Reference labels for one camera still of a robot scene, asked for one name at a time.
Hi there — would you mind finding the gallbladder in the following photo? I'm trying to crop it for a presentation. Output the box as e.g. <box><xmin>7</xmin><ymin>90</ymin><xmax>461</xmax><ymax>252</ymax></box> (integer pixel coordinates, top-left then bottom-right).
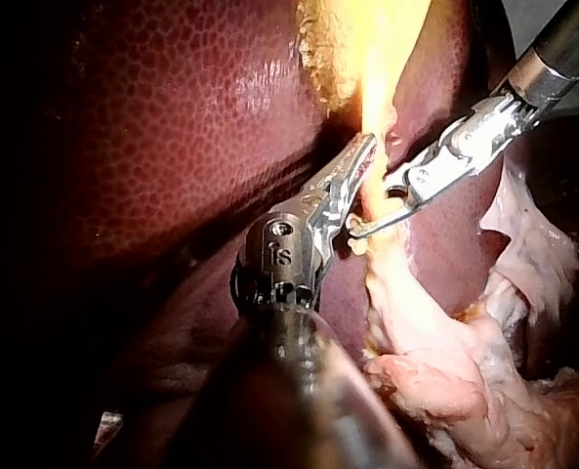
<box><xmin>296</xmin><ymin>0</ymin><xmax>439</xmax><ymax>162</ymax></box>

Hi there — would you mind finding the thin tube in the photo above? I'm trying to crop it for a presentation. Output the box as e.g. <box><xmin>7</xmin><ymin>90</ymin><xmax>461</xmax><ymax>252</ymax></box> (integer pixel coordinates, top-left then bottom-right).
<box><xmin>359</xmin><ymin>160</ymin><xmax>403</xmax><ymax>255</ymax></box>

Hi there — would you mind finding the left arm instrument jaw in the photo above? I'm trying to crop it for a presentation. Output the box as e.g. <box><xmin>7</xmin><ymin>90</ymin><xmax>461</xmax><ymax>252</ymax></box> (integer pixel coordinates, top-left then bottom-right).
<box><xmin>304</xmin><ymin>135</ymin><xmax>371</xmax><ymax>194</ymax></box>
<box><xmin>327</xmin><ymin>138</ymin><xmax>379</xmax><ymax>217</ymax></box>

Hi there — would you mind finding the left arm instrument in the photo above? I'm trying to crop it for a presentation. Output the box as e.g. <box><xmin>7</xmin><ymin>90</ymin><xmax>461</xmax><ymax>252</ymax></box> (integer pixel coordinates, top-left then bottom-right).
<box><xmin>228</xmin><ymin>179</ymin><xmax>354</xmax><ymax>317</ymax></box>

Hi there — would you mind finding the right arm instrument jaw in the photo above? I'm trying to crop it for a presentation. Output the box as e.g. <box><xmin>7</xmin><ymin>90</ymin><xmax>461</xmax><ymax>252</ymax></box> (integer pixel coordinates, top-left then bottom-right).
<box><xmin>381</xmin><ymin>162</ymin><xmax>418</xmax><ymax>197</ymax></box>
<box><xmin>354</xmin><ymin>192</ymin><xmax>421</xmax><ymax>239</ymax></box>

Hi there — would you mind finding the right arm instrument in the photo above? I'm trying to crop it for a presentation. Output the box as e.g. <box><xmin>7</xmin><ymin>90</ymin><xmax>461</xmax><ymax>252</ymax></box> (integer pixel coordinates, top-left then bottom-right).
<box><xmin>404</xmin><ymin>50</ymin><xmax>566</xmax><ymax>204</ymax></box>

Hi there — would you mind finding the dark red liver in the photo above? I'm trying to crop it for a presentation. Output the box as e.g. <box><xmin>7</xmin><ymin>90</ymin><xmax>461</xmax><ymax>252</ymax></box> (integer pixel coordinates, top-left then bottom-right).
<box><xmin>5</xmin><ymin>0</ymin><xmax>534</xmax><ymax>441</ymax></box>

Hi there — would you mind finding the white clip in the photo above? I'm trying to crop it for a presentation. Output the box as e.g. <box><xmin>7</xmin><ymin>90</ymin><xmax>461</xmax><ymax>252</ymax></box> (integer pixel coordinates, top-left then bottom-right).
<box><xmin>345</xmin><ymin>215</ymin><xmax>371</xmax><ymax>257</ymax></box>

